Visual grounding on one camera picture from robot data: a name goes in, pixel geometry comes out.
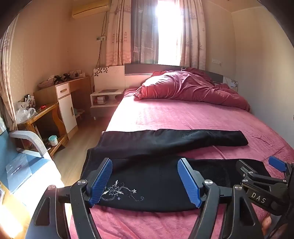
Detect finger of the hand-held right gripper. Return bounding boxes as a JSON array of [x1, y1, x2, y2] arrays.
[[268, 156, 294, 182], [236, 160, 273, 182]]

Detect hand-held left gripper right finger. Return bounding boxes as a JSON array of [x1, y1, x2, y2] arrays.
[[177, 157, 264, 239]]

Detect pink printed curtain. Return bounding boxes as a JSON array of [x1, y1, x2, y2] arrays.
[[105, 0, 134, 66], [179, 0, 206, 69]]

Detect red duvet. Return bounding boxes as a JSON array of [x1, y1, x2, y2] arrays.
[[134, 67, 251, 112]]

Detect beige dotted curtain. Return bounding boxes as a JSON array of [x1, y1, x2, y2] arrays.
[[0, 16, 26, 132]]

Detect white power strip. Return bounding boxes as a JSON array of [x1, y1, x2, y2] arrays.
[[69, 69, 85, 78]]

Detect clear plastic document sleeve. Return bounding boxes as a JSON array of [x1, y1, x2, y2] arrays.
[[5, 153, 43, 184]]

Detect bed with pink sheet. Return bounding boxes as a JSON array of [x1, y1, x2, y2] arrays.
[[69, 86, 294, 239]]

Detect clear plastic bag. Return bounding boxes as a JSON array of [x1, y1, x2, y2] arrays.
[[15, 108, 36, 122]]

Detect woven basket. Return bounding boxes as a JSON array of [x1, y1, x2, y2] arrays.
[[38, 79, 55, 89]]

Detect black pants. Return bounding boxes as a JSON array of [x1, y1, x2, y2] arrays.
[[81, 129, 273, 213]]

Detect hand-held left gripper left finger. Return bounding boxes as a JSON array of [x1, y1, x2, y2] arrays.
[[25, 157, 113, 239]]

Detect grey sheer curtain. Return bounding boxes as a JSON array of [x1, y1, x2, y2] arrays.
[[131, 0, 159, 65]]

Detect grey bed headboard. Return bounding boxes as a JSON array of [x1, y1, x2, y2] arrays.
[[124, 64, 224, 90]]

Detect black hanging cable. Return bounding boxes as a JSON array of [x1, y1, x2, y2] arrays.
[[93, 11, 108, 90]]

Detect white nightstand with leaf print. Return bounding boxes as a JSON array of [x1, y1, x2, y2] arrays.
[[90, 65, 126, 120], [224, 77, 239, 89]]

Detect wall air conditioner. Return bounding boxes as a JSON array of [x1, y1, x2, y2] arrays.
[[72, 0, 110, 19]]

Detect wooden desk with white door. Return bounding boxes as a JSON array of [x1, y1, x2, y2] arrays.
[[34, 76, 92, 134]]

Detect window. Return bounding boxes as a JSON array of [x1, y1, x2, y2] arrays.
[[157, 0, 182, 66]]

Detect blue chair with white armrest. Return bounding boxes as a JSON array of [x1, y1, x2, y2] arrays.
[[0, 117, 65, 196]]

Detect wooden side table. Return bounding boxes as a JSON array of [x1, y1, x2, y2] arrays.
[[17, 102, 68, 158]]

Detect person's right hand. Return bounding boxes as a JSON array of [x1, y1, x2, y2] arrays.
[[262, 216, 273, 236]]

